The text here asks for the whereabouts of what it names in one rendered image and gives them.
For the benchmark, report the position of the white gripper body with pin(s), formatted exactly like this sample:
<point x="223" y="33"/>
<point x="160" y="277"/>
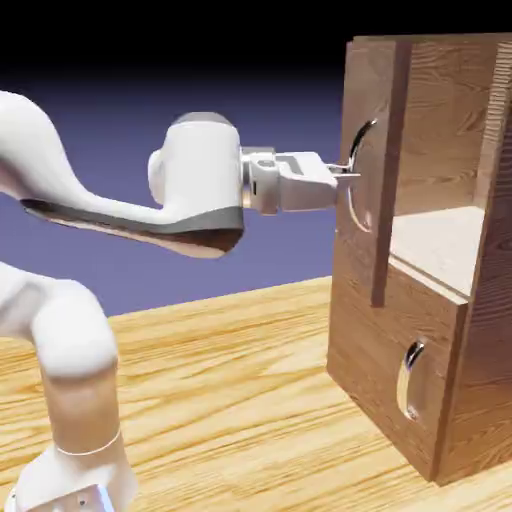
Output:
<point x="304" y="186"/>

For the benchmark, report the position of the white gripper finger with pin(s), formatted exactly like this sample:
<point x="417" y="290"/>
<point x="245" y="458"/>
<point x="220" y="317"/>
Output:
<point x="340" y="170"/>

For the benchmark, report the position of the wooden cabinet door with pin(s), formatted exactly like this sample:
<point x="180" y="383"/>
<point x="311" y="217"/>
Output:
<point x="376" y="352"/>
<point x="372" y="120"/>

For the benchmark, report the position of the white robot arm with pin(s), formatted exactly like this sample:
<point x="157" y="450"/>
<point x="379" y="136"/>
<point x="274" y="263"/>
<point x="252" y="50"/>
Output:
<point x="192" y="168"/>

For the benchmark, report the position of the brown wooden cabinet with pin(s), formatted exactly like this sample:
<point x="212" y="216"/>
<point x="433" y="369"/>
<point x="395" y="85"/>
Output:
<point x="460" y="240"/>

